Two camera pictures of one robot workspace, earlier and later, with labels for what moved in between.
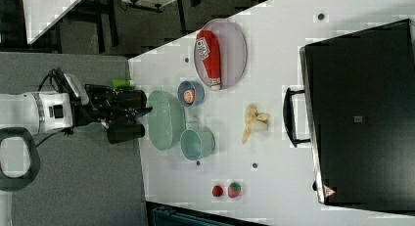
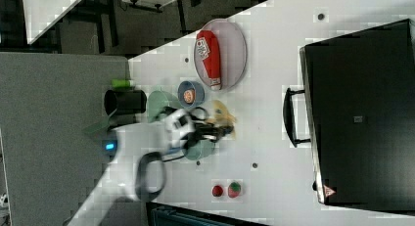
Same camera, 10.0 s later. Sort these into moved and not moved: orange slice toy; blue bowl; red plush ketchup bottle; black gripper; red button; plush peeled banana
Moved: black gripper; plush peeled banana
Not moved: orange slice toy; blue bowl; red button; red plush ketchup bottle
